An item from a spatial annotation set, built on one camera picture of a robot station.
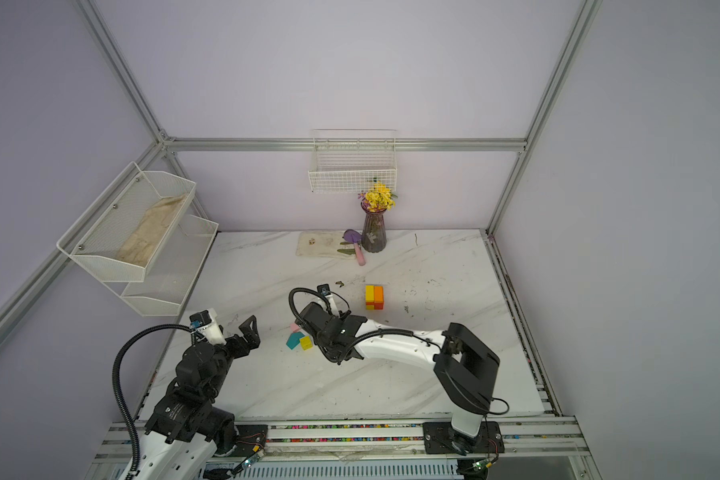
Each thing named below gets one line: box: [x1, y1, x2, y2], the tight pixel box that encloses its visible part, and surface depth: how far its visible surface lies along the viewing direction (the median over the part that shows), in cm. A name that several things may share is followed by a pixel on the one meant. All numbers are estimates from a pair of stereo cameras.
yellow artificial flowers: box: [358, 180, 398, 212], surface depth 100 cm
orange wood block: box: [374, 286, 384, 304], surface depth 98 cm
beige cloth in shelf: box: [116, 193, 187, 267], surface depth 81 cm
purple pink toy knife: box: [343, 229, 366, 267], surface depth 117 cm
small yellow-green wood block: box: [300, 336, 313, 351], surface depth 90 cm
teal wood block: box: [286, 332, 305, 350], surface depth 92 cm
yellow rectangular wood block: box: [365, 285, 375, 303], surface depth 97 cm
